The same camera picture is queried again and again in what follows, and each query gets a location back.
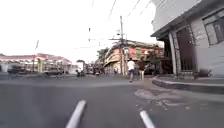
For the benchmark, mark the tree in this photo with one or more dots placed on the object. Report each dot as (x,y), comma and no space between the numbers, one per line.
(101,55)

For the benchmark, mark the person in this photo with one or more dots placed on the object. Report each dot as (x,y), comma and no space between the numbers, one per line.
(131,69)
(141,70)

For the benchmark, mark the utility pole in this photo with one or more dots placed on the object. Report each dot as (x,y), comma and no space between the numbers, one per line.
(122,46)

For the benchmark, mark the orange corner building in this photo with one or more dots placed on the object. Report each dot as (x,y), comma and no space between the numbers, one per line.
(136,55)

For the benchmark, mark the motorcycle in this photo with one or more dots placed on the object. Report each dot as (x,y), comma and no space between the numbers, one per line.
(80,73)

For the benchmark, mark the grey asphalt road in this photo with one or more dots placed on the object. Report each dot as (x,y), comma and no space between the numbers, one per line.
(110,100)

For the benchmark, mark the robot's own part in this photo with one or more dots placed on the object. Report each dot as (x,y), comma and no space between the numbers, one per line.
(76,115)
(146,120)

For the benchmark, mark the low red-roofed building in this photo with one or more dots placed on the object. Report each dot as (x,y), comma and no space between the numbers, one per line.
(36,63)

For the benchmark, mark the raised concrete kerb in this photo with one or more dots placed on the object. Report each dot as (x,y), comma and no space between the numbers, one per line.
(186,85)

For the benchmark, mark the grey concrete building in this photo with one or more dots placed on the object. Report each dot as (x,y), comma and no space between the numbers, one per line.
(200,40)

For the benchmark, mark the dark vehicle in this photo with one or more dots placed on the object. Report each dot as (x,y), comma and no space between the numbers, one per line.
(16,69)

